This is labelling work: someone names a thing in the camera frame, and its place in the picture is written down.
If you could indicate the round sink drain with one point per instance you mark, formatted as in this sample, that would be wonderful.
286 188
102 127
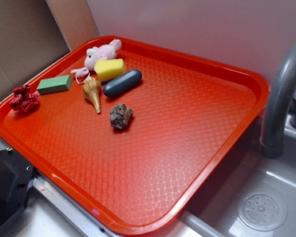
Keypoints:
262 210

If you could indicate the red fabric scrunchie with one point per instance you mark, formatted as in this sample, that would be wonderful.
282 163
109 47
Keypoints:
23 100

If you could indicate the orange plastic tray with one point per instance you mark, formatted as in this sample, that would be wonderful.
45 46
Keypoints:
188 113

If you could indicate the tan spiral seashell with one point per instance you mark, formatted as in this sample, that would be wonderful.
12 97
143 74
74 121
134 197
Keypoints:
91 91

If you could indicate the grey plastic faucet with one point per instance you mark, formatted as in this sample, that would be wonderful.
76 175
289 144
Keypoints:
282 97

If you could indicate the aluminium frame rail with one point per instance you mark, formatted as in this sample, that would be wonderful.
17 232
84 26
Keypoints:
51 213

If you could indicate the grey brown rock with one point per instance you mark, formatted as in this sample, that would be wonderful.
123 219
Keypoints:
120 116

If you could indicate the black metal bracket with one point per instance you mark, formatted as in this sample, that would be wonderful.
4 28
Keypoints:
16 178

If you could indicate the yellow sponge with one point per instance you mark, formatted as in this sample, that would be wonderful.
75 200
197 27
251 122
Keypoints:
109 69

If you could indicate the grey toy sink basin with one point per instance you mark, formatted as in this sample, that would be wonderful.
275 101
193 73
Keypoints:
212 212

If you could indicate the brown cardboard panel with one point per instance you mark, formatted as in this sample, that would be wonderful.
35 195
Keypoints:
30 41

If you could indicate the green rectangular block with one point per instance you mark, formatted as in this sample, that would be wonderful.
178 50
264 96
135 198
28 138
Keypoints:
56 84

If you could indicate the pink plush toy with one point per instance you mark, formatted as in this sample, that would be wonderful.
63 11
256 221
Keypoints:
104 52

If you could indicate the dark grey plastic pickle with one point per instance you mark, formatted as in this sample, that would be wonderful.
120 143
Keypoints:
122 83

